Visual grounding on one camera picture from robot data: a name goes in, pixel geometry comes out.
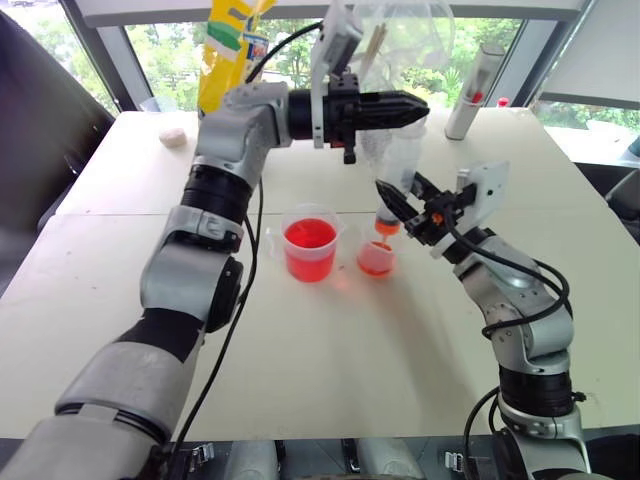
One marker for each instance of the white crumpled paper ball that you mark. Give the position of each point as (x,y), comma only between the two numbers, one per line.
(172,136)

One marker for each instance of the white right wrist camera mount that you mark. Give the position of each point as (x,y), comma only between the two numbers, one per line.
(487,192)

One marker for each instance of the clear plastic bag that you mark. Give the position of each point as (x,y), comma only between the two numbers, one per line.
(415,35)

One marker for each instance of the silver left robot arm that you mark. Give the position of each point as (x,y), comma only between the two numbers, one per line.
(235,130)

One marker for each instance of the large clear plastic syringe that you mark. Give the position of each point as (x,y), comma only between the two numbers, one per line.
(400,160)

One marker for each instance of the grey rounded shape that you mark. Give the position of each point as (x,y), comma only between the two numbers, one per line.
(252,461)
(387,461)

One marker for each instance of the yellow snack bag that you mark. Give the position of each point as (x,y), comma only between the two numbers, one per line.
(227,55)

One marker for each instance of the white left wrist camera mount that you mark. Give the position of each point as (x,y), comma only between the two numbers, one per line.
(332,45)

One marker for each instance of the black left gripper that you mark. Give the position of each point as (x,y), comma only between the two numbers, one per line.
(342,112)

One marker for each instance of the large measuring cup red liquid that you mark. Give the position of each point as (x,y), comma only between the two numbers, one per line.
(310,247)

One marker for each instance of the wooden sticks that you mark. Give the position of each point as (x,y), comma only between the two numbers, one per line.
(376,45)

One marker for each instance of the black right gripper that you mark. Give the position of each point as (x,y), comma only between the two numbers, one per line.
(432,220)

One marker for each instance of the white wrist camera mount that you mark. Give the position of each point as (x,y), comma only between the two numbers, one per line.
(487,192)
(332,45)

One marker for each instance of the black chair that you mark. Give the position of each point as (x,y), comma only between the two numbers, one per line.
(40,150)

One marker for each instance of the small red cap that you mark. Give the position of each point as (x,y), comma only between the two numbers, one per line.
(503,102)

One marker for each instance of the small cup red liquid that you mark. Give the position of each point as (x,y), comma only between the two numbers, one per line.
(377,257)

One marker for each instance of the teal object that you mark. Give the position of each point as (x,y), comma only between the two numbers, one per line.
(632,150)

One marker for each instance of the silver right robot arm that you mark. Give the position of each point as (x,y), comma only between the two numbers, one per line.
(515,280)

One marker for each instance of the dark grey chair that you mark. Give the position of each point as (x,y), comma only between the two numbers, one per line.
(624,192)

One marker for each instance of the white cylinder container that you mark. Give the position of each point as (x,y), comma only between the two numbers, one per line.
(467,105)

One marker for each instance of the metal buckle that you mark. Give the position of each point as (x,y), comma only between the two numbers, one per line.
(452,460)
(202,454)

